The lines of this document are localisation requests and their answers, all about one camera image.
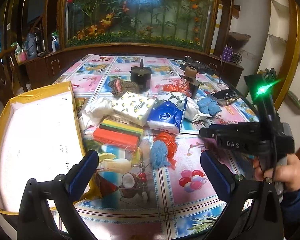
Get right hand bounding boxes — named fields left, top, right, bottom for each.
left=253, top=154, right=300, bottom=192

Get brown mesh scrubber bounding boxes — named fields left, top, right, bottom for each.
left=108, top=78, right=140, bottom=99

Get yellow cardboard box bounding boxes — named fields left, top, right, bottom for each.
left=0, top=81, right=102, bottom=216

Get black gold snack packet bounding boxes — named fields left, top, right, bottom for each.
left=208, top=89, right=239, bottom=106

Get colourful printed tablecloth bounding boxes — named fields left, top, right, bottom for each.
left=58, top=54, right=257, bottom=239

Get white plastic bag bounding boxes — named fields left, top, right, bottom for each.
left=184, top=97, right=211, bottom=122

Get orange plastic bag bundle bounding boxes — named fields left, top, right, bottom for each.
left=162, top=79, right=192, bottom=97

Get flower garden wall painting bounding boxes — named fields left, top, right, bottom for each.
left=62, top=0, right=217, bottom=51

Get blue thermos jug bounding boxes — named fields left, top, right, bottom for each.
left=24, top=33, right=38, bottom=59

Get multicolour sponge pack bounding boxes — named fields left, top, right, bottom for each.
left=93, top=119, right=144, bottom=152

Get black gear motor with roller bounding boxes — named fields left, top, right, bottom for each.
left=183, top=67, right=200, bottom=100

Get blue knitted cloth roll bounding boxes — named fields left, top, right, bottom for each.
left=197, top=97, right=222, bottom=116

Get purple bottles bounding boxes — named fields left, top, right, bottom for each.
left=221, top=44, right=233, bottom=62

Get lemon print tissue pack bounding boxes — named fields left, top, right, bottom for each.
left=113, top=92, right=155, bottom=127

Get blue white tissue pack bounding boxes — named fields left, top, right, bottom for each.
left=147, top=90, right=187, bottom=134

